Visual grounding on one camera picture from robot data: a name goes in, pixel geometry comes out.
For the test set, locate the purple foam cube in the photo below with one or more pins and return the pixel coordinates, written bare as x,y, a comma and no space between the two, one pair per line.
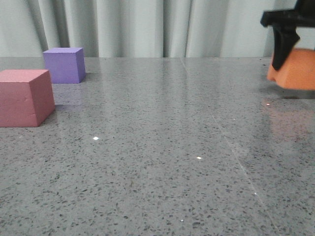
66,65

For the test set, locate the pale green curtain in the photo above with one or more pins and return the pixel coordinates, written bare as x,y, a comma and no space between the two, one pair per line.
138,28

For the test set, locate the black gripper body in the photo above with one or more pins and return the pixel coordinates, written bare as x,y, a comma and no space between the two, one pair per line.
302,15

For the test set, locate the orange foam arch block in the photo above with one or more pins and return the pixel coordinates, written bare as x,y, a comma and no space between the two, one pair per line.
297,72

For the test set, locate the pink foam cube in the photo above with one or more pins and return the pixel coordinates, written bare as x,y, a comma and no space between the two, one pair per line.
26,97

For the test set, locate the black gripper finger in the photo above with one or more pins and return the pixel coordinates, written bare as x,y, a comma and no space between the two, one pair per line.
285,38

